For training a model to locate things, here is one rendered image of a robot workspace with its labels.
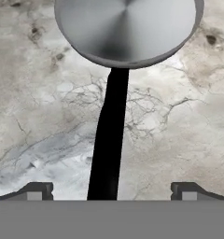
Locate grey pan with black handle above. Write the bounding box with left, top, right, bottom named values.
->
left=53, top=0, right=205, bottom=201

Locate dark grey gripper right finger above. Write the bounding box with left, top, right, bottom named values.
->
left=170, top=181, right=224, bottom=201

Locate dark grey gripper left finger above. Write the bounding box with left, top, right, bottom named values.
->
left=0, top=181, right=54, bottom=201

